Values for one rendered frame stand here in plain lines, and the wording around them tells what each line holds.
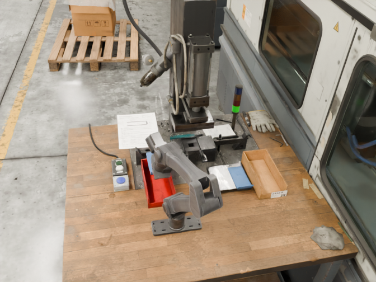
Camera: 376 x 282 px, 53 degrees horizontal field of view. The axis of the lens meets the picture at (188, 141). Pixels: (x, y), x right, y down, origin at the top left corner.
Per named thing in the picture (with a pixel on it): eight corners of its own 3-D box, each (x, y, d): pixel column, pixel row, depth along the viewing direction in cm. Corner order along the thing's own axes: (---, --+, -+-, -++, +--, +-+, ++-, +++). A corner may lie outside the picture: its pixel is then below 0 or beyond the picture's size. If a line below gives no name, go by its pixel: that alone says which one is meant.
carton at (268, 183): (258, 201, 166) (262, 188, 161) (240, 163, 185) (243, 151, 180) (285, 197, 168) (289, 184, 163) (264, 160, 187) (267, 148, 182)
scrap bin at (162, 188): (148, 208, 159) (147, 198, 155) (141, 168, 177) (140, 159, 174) (175, 205, 161) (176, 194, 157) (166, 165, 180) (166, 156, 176)
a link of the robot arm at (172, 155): (153, 144, 134) (200, 194, 113) (174, 136, 138) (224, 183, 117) (154, 170, 141) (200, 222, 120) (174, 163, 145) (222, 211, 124)
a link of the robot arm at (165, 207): (161, 201, 144) (169, 211, 140) (181, 193, 148) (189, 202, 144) (161, 212, 148) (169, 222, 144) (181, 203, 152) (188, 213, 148)
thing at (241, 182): (238, 192, 166) (239, 187, 164) (227, 168, 177) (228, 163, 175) (253, 189, 167) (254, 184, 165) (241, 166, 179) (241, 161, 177)
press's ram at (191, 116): (174, 139, 168) (177, 80, 149) (165, 106, 187) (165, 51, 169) (214, 135, 171) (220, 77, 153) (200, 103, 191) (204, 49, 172)
